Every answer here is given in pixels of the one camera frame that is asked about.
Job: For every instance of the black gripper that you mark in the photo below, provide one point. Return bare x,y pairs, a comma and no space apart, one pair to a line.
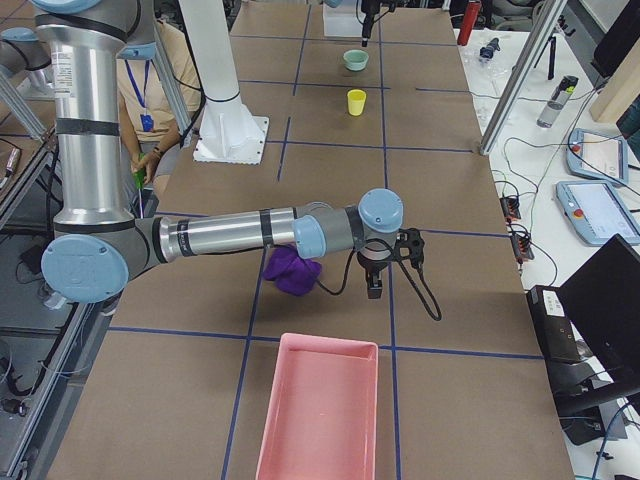
372,269
368,20

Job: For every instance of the yellow plastic cup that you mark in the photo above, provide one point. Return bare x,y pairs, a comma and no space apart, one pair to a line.
356,101

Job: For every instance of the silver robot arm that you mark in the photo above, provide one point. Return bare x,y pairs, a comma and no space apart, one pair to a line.
99,246

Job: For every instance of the black box on desk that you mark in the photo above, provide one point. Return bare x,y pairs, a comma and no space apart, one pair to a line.
553,329

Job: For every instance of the translucent white plastic bin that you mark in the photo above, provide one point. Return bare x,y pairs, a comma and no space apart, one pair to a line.
343,18

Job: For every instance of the pale green ceramic bowl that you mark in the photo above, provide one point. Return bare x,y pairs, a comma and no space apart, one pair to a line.
355,60

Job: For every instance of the purple crumpled cloth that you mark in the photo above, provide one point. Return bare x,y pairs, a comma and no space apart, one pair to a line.
291,273

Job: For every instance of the red metal bottle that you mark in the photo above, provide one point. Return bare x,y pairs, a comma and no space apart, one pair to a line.
469,18

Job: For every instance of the pink plastic bin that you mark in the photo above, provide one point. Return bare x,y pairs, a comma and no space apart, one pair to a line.
322,413

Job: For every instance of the clear water bottle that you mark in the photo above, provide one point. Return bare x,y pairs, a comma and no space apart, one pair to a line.
557,101

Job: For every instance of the blue teach pendant near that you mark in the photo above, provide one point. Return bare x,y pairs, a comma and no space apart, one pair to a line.
596,212

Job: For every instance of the blue teach pendant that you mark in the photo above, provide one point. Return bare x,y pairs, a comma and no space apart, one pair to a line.
596,212
597,156

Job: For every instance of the black computer monitor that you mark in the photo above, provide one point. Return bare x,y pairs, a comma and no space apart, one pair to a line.
601,299

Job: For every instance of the seated person in beige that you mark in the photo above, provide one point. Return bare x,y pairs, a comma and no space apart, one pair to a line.
149,132

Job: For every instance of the blue teach pendant far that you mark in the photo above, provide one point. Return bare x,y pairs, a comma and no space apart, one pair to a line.
597,156

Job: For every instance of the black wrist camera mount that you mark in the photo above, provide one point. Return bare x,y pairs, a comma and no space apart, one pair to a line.
410,246

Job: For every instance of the white camera stand column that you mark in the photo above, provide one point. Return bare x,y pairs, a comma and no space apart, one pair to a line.
207,30

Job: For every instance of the white camera stand base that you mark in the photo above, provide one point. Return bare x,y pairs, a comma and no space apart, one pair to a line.
229,133

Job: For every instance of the grey aluminium frame post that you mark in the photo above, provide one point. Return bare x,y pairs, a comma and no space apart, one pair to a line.
542,28

